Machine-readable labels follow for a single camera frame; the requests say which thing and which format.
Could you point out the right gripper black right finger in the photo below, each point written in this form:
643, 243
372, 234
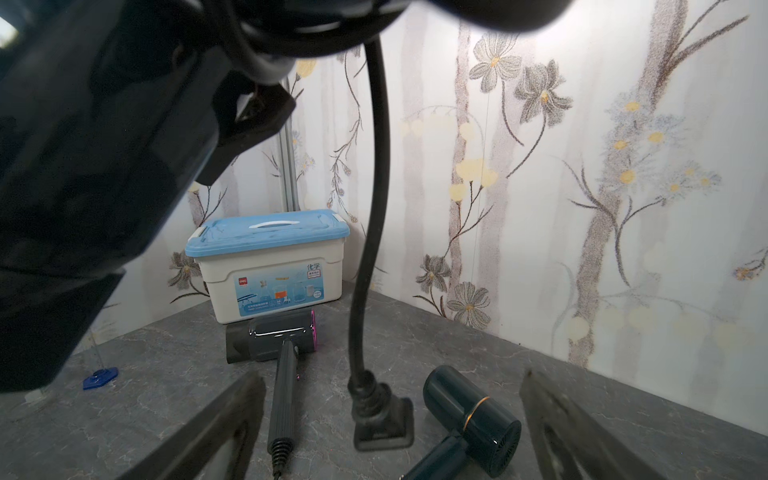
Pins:
568, 442

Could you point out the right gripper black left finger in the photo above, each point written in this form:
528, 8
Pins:
217, 443

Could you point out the dark green hair dryer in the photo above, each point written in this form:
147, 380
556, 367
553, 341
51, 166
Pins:
479, 428
108, 113

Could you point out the black hair dryer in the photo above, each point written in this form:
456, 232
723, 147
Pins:
283, 337

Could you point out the small blue cap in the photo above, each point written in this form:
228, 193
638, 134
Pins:
100, 378

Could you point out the blue lid storage box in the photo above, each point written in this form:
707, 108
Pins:
260, 265

